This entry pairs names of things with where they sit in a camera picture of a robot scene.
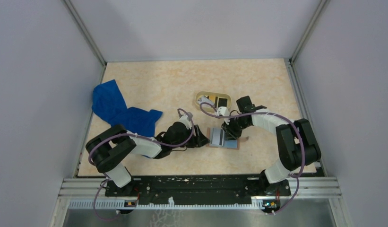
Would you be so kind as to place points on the tan leather card holder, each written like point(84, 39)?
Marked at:
point(229, 144)

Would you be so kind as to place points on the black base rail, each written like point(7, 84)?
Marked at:
point(197, 189)

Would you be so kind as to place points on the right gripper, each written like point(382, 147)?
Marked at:
point(230, 133)

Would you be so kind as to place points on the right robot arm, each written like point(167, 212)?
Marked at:
point(296, 142)

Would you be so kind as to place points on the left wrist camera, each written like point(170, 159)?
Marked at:
point(186, 120)

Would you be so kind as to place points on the beige oval tray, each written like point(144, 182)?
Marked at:
point(213, 96)

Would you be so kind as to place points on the white card being carried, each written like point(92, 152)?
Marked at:
point(217, 137)

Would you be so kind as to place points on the aluminium frame rail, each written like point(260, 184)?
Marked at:
point(90, 193)

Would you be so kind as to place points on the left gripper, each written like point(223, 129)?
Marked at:
point(198, 141)

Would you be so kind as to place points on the white card in tray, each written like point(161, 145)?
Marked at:
point(204, 99)

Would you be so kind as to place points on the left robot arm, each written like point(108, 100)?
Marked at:
point(107, 150)

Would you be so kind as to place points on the blue cloth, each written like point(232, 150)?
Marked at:
point(109, 105)

